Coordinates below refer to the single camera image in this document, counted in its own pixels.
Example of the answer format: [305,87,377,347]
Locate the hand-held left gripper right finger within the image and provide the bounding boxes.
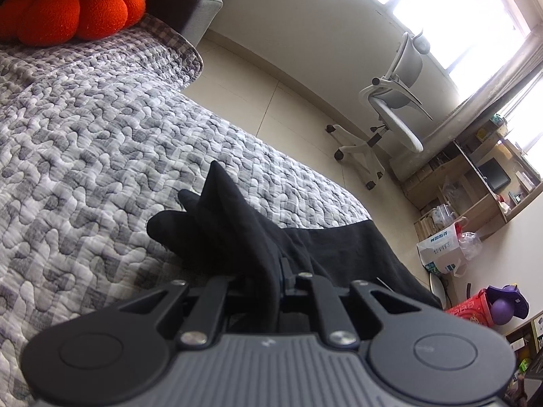
[280,256,442,350]

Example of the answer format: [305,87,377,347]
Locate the clear plastic storage bags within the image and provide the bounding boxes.
[430,174,461,225]

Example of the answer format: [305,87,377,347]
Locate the black t-shirt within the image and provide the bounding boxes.
[146,160,444,335]

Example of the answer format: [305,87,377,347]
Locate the round white board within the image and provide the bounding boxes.
[428,271,450,310]

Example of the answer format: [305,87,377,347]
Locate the clear plastic bag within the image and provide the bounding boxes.
[458,231,483,261]

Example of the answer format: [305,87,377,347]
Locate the grey window curtain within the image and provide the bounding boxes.
[388,36,543,181]

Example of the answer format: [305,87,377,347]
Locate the purple ball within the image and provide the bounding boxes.
[490,299,514,326]

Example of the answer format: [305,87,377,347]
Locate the white paper shopping bag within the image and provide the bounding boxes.
[416,222,467,278]

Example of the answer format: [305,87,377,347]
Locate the wooden desk with shelves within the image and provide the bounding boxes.
[401,114,543,242]

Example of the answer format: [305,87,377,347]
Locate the white cabinet with wooden legs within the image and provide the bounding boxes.
[505,305,543,357]

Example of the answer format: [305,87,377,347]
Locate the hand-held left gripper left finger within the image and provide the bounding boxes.
[114,275,238,350]

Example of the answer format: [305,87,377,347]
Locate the grey checked quilt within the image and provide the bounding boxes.
[0,13,374,403]

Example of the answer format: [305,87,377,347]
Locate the black monitor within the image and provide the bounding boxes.
[475,158,510,191]

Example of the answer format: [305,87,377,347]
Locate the white office chair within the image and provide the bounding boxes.
[326,30,434,191]

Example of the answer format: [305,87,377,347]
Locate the red printed bucket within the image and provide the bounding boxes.
[445,288,497,327]

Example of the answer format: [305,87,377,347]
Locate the orange pumpkin cushion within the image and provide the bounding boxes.
[0,0,147,47]

